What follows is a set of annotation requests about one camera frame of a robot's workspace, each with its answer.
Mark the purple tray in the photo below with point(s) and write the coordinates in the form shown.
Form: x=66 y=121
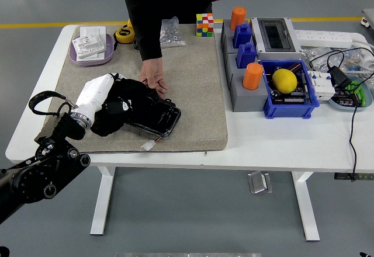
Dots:
x=109 y=51

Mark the orange cylinder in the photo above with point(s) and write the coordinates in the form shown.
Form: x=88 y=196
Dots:
x=238 y=18
x=252 y=76

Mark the brown capacitor cylinder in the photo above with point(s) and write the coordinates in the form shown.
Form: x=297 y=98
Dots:
x=295 y=67

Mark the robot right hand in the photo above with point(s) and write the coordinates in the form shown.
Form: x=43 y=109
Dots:
x=365 y=255

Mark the colourful puzzle cube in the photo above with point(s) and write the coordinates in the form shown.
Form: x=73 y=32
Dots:
x=204 y=25

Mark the black rag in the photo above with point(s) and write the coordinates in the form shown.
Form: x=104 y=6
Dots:
x=137 y=90

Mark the black table control box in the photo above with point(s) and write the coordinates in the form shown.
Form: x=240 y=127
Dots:
x=342 y=176

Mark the person's right forearm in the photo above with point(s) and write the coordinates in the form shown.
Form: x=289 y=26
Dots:
x=149 y=35

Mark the black glossy panel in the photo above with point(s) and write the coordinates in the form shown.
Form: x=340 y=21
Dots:
x=165 y=116

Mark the dark terminal board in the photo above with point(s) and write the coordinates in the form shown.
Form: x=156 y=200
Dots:
x=344 y=100

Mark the silver metal bracket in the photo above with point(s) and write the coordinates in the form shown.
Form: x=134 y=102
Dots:
x=259 y=183

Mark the blue plastic bin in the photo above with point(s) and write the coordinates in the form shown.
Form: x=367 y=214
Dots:
x=290 y=111

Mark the light blue dish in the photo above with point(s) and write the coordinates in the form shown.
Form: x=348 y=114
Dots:
x=369 y=95

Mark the clear bag of nuts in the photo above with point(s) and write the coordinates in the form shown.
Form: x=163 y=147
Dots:
x=171 y=35

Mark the black power adapter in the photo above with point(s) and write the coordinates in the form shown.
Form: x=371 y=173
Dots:
x=339 y=78

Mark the white table leg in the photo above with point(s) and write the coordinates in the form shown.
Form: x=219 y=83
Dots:
x=305 y=204
x=102 y=198

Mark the green plastic part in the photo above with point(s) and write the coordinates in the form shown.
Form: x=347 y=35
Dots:
x=361 y=94

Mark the white socket module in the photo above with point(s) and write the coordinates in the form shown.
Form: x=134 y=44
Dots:
x=88 y=45

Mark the white cart with red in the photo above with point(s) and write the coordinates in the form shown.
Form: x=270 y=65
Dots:
x=368 y=18

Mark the white power strip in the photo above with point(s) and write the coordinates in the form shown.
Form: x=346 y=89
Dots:
x=321 y=38

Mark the yellow lemon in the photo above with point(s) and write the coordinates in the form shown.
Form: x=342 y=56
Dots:
x=284 y=81

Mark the grey block base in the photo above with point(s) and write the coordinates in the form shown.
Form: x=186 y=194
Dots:
x=227 y=40
x=249 y=101

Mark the blue block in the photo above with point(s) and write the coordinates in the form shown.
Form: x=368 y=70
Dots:
x=246 y=56
x=242 y=35

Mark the clear bag of blue parts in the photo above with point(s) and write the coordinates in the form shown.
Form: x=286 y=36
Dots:
x=355 y=60

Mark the dark circuit board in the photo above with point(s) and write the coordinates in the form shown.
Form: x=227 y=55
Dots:
x=292 y=98

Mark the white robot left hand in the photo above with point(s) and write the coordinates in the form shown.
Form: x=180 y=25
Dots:
x=93 y=93

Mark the person's right hand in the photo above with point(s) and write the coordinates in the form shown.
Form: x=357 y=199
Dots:
x=151 y=73

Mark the grey-brown mat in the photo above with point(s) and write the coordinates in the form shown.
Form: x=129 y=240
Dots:
x=190 y=93

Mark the yellow tape measure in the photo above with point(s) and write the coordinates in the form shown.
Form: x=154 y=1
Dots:
x=124 y=35

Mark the white circuit breaker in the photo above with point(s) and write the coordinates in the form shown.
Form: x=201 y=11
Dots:
x=322 y=88

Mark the white flat switch plate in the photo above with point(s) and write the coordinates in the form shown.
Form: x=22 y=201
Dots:
x=93 y=30

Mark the grey electrical distribution box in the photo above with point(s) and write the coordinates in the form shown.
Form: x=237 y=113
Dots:
x=275 y=37

